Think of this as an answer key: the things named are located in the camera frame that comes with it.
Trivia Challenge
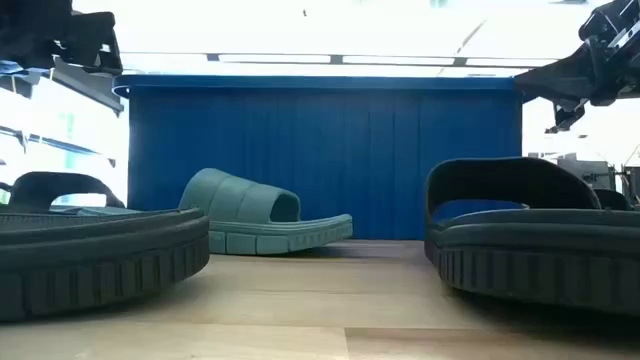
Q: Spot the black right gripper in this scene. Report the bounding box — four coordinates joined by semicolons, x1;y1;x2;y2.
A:
513;47;599;134

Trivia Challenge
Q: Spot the blackish rubber slide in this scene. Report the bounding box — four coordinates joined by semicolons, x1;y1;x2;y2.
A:
593;188;634;212
423;156;640;317

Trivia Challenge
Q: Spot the grey ceiling rail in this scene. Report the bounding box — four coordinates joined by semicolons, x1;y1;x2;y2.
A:
119;51;559;69

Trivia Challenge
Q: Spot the grey background equipment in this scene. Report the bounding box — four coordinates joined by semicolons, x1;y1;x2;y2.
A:
528;151;640;207

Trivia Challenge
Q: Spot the dark teal rubber slide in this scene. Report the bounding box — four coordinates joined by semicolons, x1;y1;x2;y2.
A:
0;171;211;322

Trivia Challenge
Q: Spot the grey metal beam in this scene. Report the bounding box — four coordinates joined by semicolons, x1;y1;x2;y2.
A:
0;57;125;115

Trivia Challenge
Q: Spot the blue plastic bin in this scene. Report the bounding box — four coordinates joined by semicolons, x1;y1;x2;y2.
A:
112;74;526;241

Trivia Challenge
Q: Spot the light teal rubber slide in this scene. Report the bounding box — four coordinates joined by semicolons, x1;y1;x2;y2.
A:
178;167;354;256

